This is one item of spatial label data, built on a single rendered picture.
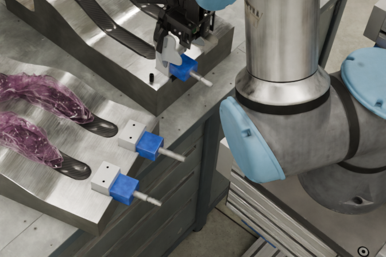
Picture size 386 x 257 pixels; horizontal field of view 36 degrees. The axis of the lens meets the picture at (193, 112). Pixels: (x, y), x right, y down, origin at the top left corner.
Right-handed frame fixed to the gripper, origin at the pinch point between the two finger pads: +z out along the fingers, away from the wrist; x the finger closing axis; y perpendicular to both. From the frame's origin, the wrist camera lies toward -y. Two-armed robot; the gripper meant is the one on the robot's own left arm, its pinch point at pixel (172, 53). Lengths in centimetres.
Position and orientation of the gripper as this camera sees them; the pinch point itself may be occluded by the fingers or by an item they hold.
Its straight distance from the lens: 121.8
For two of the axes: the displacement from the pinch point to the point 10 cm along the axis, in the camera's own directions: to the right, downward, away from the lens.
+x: 6.5, -5.8, 4.9
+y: 7.6, 5.3, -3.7
